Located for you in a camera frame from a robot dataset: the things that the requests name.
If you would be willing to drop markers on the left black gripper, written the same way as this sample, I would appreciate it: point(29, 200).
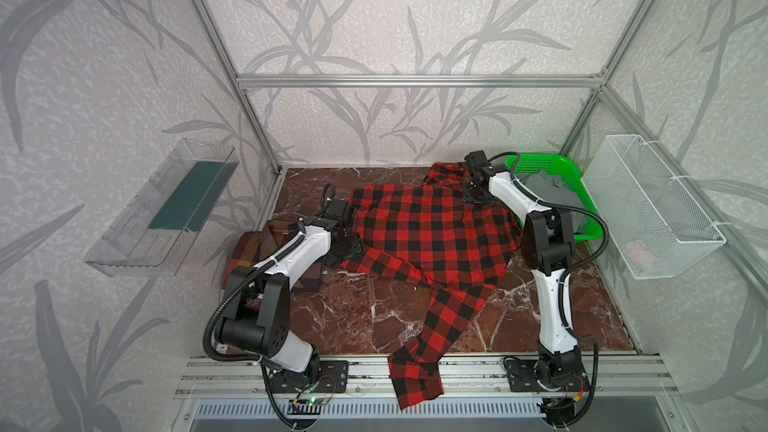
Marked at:
point(349, 243)

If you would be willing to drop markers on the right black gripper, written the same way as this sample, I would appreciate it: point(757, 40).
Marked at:
point(474, 190)

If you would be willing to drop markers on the red black plaid shirt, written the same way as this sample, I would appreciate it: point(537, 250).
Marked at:
point(428, 236)

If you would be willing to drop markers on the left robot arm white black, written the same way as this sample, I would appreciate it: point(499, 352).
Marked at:
point(252, 322)

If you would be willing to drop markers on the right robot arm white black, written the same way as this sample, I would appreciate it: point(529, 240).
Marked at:
point(548, 247)

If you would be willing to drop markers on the grey shirt in basket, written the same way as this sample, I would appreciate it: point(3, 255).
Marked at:
point(550, 188)

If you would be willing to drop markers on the folded multicolour plaid shirt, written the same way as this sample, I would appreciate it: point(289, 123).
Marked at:
point(257, 245)

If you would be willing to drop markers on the green plastic basket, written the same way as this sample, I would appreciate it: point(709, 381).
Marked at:
point(585, 226)

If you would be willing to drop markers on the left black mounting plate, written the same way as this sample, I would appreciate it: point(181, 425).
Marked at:
point(324, 376)

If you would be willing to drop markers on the black mounting plate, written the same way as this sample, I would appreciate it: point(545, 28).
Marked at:
point(540, 376)
point(324, 376)

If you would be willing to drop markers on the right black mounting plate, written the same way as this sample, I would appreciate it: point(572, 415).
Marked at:
point(540, 376)

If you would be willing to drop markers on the aluminium frame crossbar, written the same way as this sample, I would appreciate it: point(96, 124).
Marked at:
point(255, 81)

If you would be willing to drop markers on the white wire mesh basket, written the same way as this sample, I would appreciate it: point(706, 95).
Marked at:
point(658, 227)

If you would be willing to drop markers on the clear plastic wall tray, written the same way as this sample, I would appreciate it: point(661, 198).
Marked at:
point(156, 231)

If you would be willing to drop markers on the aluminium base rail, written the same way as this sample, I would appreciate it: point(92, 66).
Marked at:
point(463, 375)

